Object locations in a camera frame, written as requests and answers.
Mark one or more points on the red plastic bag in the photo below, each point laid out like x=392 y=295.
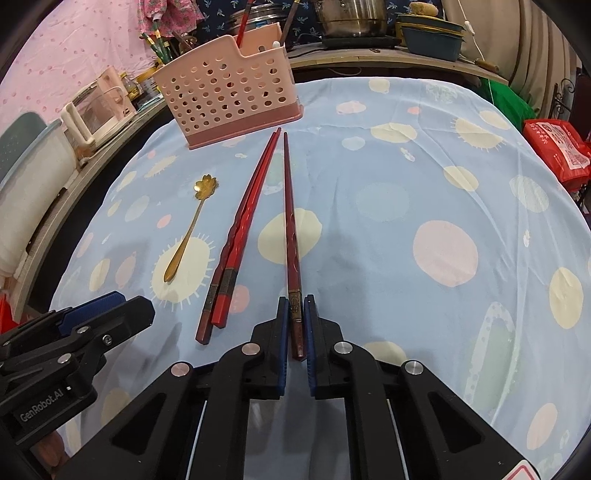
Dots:
x=558 y=147

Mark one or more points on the green chopstick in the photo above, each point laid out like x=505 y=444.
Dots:
x=151 y=42
x=160 y=46

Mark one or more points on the black metal chair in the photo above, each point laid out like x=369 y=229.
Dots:
x=565 y=87

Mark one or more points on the green bag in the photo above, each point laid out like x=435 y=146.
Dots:
x=512 y=106

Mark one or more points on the steel rice cooker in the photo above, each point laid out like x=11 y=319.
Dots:
x=265 y=14

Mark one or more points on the red black chopstick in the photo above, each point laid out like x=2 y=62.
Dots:
x=223 y=314
x=205 y=323

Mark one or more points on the pink hanging garment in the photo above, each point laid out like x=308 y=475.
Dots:
x=180 y=14

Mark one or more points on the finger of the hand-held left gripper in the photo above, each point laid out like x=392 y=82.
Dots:
x=92 y=307
x=129 y=314

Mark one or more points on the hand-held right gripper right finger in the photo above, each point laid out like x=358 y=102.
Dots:
x=310 y=341

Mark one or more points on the brown chopstick with gold band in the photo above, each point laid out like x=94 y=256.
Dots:
x=288 y=21

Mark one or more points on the black induction cooker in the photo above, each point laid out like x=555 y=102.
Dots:
x=360 y=42

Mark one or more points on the brown sponge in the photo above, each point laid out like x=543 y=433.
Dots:
x=422 y=8

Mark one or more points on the blue floral cloth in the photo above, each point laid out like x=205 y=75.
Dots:
x=217 y=14

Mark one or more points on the pink perforated utensil holder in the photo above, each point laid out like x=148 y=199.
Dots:
x=221 y=92

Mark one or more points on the dark red chopstick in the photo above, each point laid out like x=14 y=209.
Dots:
x=291 y=240

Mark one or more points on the gold flower spoon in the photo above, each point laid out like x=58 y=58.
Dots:
x=206 y=187

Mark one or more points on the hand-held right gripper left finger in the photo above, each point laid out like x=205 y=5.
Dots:
x=280 y=341

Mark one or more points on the beige curtain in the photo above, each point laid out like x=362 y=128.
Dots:
x=517 y=46

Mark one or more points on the blue stacked pots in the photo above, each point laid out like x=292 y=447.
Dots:
x=429 y=44

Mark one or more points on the steel steamer pot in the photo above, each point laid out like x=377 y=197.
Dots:
x=351 y=18

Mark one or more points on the pink dotted curtain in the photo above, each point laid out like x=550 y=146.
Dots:
x=69 y=41

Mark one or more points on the white plastic storage tub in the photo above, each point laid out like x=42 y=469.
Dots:
x=32 y=184

